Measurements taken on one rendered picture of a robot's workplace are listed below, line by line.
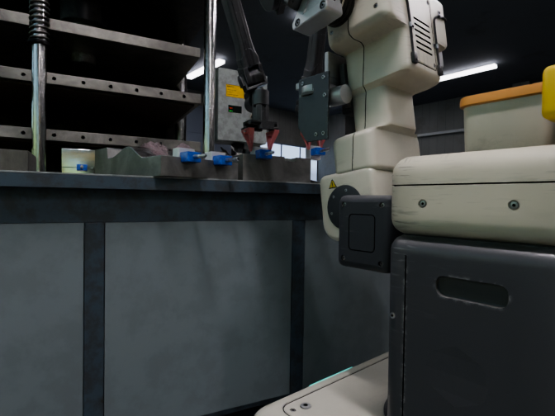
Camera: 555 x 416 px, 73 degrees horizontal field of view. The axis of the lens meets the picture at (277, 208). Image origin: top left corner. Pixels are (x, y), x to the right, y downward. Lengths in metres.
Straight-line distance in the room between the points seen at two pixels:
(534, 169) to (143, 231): 0.94
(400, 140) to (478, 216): 0.43
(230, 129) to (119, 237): 1.21
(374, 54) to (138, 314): 0.92
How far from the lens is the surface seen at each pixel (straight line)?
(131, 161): 1.22
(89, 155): 1.96
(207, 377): 1.30
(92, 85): 2.03
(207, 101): 2.04
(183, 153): 1.08
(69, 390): 1.24
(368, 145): 0.86
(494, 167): 0.56
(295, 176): 1.32
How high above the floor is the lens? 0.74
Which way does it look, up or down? 1 degrees down
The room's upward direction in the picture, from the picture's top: 1 degrees clockwise
